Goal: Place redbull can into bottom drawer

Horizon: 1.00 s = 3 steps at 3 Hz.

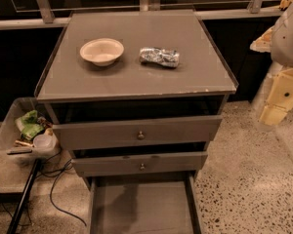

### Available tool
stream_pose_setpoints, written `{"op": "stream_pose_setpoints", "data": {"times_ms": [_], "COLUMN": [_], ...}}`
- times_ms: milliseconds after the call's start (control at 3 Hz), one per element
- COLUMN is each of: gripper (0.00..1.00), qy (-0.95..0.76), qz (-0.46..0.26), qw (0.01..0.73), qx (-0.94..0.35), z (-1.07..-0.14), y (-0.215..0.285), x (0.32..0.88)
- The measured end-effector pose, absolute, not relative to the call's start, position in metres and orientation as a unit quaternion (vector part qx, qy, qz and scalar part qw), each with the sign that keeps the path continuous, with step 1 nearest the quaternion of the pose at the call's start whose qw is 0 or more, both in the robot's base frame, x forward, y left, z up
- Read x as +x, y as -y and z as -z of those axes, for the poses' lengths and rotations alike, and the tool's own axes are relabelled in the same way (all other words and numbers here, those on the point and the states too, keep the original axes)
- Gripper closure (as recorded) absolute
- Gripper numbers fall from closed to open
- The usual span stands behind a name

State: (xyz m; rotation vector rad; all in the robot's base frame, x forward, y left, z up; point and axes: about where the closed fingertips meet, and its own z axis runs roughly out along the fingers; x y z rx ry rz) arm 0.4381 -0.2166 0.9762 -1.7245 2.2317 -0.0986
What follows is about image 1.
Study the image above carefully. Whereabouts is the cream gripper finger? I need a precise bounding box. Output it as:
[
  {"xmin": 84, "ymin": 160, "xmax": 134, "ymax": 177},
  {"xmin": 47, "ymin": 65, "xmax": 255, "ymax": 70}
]
[
  {"xmin": 259, "ymin": 68, "xmax": 293, "ymax": 126},
  {"xmin": 250, "ymin": 27, "xmax": 272, "ymax": 53}
]

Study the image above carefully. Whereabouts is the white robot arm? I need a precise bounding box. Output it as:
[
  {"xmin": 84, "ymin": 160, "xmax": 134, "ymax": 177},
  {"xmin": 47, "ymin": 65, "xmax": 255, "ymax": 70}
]
[{"xmin": 250, "ymin": 0, "xmax": 293, "ymax": 126}]

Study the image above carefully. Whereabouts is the grey middle drawer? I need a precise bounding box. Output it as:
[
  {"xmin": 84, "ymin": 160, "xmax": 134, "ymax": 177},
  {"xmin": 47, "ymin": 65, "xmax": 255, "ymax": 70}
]
[{"xmin": 72, "ymin": 152, "xmax": 207, "ymax": 177}]

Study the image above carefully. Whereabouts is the grey drawer cabinet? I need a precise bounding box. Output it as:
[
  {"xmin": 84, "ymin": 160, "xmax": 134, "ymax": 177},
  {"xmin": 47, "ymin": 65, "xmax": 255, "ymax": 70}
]
[{"xmin": 34, "ymin": 9, "xmax": 239, "ymax": 190}]

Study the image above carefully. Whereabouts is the brass top drawer knob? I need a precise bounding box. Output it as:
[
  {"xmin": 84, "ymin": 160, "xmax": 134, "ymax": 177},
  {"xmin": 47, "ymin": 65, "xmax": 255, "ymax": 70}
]
[{"xmin": 137, "ymin": 131, "xmax": 145, "ymax": 140}]

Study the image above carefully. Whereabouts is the brass drawer knob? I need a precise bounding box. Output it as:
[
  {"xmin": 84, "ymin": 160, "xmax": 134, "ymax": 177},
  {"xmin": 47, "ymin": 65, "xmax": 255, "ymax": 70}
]
[
  {"xmin": 140, "ymin": 163, "xmax": 146, "ymax": 171},
  {"xmin": 137, "ymin": 131, "xmax": 145, "ymax": 140}
]

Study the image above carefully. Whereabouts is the brass middle drawer knob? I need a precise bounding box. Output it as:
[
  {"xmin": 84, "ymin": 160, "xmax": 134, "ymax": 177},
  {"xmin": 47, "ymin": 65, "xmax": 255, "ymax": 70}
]
[{"xmin": 140, "ymin": 163, "xmax": 146, "ymax": 171}]

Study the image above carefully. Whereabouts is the grey open bottom drawer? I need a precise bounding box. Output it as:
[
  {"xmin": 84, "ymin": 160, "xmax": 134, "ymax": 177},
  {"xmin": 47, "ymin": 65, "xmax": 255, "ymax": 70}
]
[{"xmin": 87, "ymin": 172, "xmax": 203, "ymax": 234}]

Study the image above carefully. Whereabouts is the grey top drawer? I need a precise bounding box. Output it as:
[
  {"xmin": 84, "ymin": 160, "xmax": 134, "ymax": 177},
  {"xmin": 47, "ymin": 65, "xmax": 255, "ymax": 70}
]
[{"xmin": 53, "ymin": 115, "xmax": 222, "ymax": 150}]

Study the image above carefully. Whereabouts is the small yellow object on ledge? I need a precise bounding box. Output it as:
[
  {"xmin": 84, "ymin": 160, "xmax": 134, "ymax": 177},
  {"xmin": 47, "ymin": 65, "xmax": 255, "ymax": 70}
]
[{"xmin": 279, "ymin": 0, "xmax": 293, "ymax": 11}]

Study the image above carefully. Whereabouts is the metal window railing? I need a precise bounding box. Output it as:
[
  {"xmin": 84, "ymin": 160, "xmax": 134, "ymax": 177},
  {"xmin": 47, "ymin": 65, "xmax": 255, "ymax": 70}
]
[{"xmin": 0, "ymin": 0, "xmax": 293, "ymax": 31}]

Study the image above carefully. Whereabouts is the white paper bowl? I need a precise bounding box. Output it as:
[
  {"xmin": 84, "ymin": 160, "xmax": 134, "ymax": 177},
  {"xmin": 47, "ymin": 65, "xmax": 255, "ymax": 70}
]
[{"xmin": 79, "ymin": 38, "xmax": 124, "ymax": 66}]

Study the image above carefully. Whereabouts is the clear plastic cup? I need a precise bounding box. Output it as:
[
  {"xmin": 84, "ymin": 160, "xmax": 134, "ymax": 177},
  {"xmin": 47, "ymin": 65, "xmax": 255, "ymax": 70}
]
[{"xmin": 33, "ymin": 135, "xmax": 52, "ymax": 148}]

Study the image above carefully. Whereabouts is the green snack bag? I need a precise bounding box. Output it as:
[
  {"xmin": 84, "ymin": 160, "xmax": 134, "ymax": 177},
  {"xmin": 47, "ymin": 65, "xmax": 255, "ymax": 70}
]
[{"xmin": 15, "ymin": 110, "xmax": 44, "ymax": 140}]

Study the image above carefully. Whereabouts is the clear plastic bin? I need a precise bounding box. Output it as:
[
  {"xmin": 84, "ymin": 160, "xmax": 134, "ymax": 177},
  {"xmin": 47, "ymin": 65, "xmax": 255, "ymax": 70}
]
[{"xmin": 0, "ymin": 97, "xmax": 61, "ymax": 164}]

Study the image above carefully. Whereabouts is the black metal stand leg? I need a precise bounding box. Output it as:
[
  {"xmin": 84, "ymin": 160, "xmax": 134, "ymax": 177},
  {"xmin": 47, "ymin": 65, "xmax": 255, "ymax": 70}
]
[{"xmin": 7, "ymin": 159, "xmax": 41, "ymax": 234}]

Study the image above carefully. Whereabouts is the black cable on floor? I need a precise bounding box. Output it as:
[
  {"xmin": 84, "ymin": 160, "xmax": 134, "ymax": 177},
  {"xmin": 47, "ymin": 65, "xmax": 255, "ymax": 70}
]
[{"xmin": 35, "ymin": 148, "xmax": 88, "ymax": 227}]

